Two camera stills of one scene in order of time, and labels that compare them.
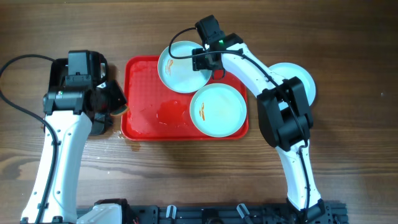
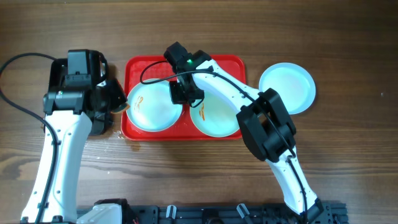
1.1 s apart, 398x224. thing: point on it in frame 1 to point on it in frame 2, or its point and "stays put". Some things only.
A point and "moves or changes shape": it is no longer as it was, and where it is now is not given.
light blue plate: (177, 74) moves or changes shape
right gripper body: (201, 61) to (182, 94)
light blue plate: (217, 110) stays put
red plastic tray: (157, 112) stays put
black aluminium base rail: (324, 213) stays put
